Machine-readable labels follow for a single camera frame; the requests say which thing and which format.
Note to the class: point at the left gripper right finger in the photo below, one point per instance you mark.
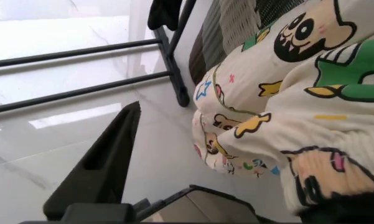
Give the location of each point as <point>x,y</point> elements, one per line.
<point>354,211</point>

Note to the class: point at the black clothes rack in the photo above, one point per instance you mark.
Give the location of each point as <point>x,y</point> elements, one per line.
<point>171,62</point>

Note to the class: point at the black garment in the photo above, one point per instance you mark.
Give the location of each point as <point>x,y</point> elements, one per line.
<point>165,12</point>

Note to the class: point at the white laundry basket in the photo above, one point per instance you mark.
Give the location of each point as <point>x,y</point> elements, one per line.
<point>214,40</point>

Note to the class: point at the cream printed garment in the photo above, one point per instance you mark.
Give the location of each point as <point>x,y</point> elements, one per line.
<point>298,124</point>

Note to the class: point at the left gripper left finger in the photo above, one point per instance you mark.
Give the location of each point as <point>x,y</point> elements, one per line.
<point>93,186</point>

